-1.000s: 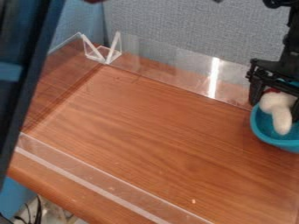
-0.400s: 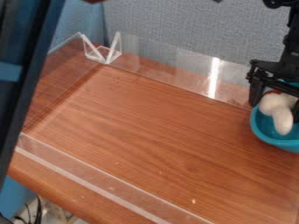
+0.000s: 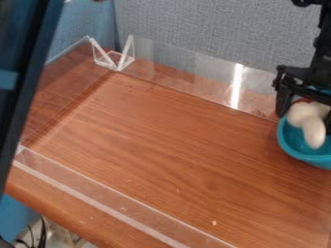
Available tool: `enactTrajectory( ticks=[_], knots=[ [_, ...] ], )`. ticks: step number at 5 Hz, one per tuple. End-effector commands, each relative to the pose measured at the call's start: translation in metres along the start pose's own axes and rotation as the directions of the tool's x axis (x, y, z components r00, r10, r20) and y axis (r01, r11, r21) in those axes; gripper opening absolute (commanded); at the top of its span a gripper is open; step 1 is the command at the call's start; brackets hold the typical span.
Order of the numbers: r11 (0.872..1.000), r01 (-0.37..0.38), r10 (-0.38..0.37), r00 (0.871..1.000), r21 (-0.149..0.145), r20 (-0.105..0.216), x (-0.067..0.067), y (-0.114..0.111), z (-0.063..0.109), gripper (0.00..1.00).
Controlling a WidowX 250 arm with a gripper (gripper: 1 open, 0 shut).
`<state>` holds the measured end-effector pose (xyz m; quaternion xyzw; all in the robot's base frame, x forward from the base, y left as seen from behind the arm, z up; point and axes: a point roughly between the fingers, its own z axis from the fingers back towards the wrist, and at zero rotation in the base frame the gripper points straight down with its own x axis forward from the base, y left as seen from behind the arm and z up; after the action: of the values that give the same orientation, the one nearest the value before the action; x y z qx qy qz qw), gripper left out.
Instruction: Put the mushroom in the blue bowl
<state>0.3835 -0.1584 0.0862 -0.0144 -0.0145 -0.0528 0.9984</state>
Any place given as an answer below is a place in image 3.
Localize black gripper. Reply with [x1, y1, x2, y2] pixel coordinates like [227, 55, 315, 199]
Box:
[272, 55, 331, 136]

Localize white plush mushroom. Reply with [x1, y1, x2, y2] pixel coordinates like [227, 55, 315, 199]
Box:
[285, 102, 331, 149]

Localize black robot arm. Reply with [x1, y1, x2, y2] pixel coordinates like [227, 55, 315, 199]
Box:
[271, 0, 331, 117]

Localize blue plastic bowl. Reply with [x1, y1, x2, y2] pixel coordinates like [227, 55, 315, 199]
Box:
[275, 90, 331, 171]

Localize clear acrylic back wall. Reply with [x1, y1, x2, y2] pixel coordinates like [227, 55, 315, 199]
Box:
[121, 35, 277, 121]

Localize clear acrylic wall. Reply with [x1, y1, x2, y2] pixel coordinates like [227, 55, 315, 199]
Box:
[14, 146, 236, 248]
[45, 36, 92, 65]
[121, 35, 277, 121]

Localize clear acrylic corner bracket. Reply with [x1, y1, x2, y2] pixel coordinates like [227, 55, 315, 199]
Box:
[89, 35, 136, 72]

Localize clear acrylic left wall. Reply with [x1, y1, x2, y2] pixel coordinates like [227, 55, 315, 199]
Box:
[45, 36, 92, 65]

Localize clear acrylic front wall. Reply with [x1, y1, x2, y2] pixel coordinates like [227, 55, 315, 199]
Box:
[14, 146, 236, 248]

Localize black cables under table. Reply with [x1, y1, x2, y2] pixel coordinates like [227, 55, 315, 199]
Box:
[0, 216, 49, 248]

